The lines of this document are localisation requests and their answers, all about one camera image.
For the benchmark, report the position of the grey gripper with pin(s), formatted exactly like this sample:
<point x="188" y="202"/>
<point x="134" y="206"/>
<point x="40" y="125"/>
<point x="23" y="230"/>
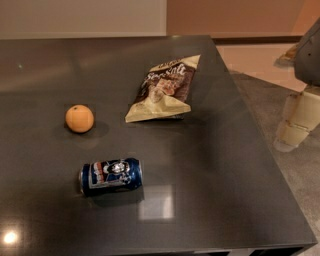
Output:
<point x="309" y="56"/>

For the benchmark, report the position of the blue pepsi can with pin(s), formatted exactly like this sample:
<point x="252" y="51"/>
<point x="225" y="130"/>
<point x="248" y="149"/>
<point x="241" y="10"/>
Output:
<point x="110" y="176"/>

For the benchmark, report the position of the brown cream chip bag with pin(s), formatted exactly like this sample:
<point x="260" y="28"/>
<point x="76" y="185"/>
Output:
<point x="164" y="91"/>

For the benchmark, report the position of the orange fruit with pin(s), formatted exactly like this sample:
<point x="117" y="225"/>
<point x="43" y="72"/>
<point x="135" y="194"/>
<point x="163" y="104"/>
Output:
<point x="79" y="119"/>

